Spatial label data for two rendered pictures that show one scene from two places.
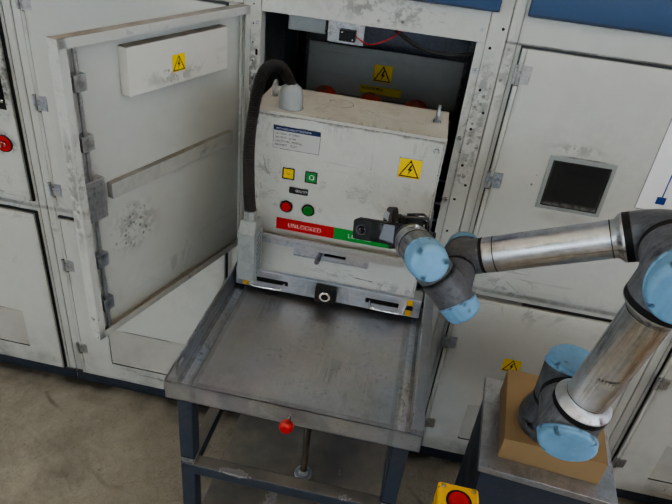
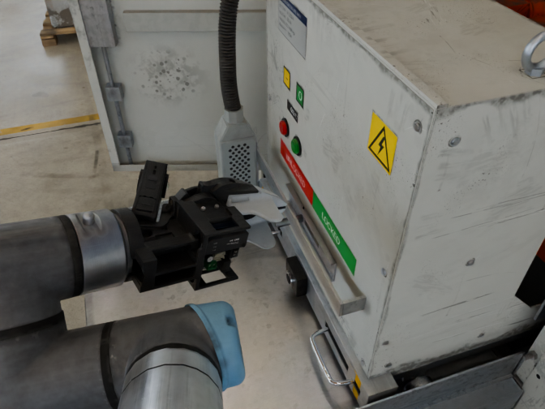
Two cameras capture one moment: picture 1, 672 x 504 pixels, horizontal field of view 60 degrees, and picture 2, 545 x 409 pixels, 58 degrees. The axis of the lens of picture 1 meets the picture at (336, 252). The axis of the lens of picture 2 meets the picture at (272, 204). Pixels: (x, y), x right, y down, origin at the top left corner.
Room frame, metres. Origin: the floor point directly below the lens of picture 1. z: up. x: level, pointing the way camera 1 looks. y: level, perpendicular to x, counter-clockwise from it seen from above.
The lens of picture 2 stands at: (1.04, -0.51, 1.62)
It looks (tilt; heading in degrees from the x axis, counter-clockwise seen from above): 42 degrees down; 64
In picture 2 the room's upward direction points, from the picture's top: straight up
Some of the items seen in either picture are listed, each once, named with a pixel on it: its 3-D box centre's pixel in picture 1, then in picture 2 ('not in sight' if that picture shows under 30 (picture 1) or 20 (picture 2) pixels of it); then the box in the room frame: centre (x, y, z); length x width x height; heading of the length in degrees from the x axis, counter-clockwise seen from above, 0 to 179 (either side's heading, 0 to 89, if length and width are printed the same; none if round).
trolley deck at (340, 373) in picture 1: (319, 326); (269, 308); (1.29, 0.02, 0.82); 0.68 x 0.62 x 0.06; 173
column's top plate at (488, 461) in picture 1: (544, 436); not in sight; (1.06, -0.59, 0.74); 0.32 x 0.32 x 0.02; 78
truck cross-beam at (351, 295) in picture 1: (328, 287); (314, 272); (1.38, 0.01, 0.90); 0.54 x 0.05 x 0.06; 83
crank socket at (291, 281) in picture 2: (325, 294); (294, 277); (1.34, 0.02, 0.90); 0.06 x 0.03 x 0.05; 83
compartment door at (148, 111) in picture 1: (169, 164); (229, 23); (1.41, 0.46, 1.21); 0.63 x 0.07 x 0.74; 155
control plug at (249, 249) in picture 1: (250, 245); (238, 157); (1.32, 0.23, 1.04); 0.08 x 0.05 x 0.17; 173
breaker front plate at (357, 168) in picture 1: (335, 212); (313, 167); (1.36, 0.01, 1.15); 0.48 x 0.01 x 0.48; 83
